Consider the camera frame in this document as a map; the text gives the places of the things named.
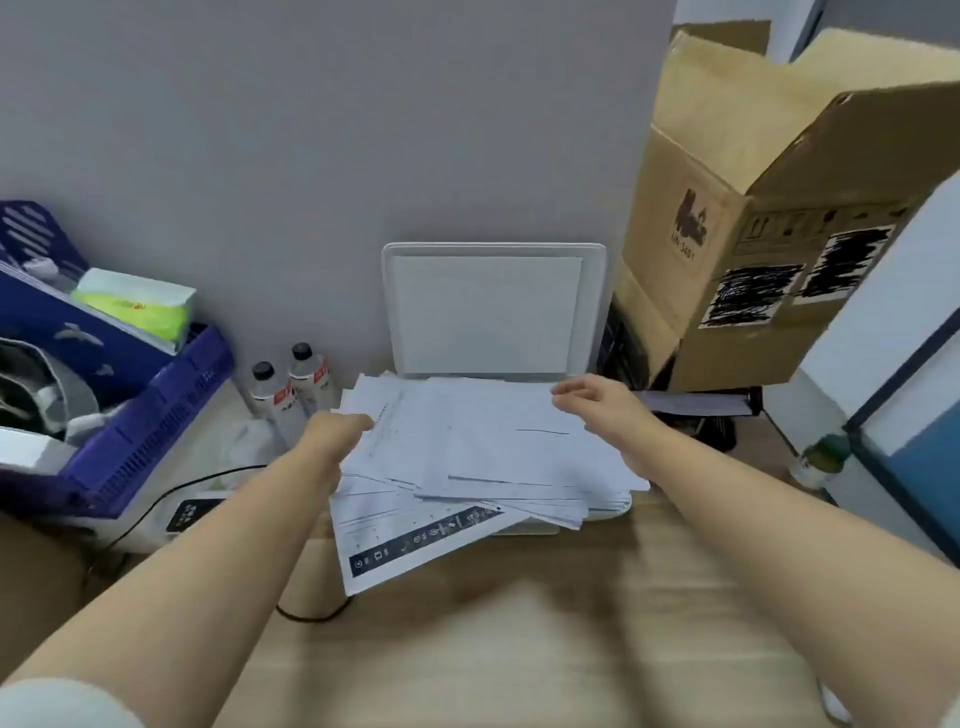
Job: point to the person's left hand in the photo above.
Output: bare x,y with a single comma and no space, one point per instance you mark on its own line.
330,450

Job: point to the person's right hand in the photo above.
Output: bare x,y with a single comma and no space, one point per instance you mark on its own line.
611,412

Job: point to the person's right fingers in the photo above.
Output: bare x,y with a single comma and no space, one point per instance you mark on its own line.
576,394

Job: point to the person's left fingers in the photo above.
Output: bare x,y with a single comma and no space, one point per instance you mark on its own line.
358,424

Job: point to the pile of white printed papers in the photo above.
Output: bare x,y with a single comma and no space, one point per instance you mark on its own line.
465,450

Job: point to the person's left forearm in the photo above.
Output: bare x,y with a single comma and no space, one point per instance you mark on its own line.
187,570

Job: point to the person's right forearm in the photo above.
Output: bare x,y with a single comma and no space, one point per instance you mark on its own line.
765,540

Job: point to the ink bottle with black cap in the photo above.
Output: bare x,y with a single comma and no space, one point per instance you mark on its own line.
309,375
271,397

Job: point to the white printer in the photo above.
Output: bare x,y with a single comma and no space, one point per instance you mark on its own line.
592,315

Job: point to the black stand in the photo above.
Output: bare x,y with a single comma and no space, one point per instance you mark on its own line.
712,431

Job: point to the blue plastic basket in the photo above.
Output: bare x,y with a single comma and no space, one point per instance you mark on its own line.
150,420

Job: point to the green and white tissue pack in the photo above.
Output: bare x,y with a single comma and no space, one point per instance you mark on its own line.
139,307

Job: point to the small jar with green lid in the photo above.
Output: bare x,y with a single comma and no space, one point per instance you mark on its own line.
821,459

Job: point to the large brown cardboard box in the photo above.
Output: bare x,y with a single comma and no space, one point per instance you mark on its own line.
750,187

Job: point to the grey and white cloth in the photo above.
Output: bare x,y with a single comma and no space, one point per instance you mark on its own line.
37,390

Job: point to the white flat box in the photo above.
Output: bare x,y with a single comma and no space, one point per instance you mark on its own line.
30,450

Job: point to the black framed blue cabinet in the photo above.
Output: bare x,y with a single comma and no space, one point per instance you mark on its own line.
911,450

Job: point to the white sleeve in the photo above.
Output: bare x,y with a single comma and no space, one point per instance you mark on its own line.
60,709

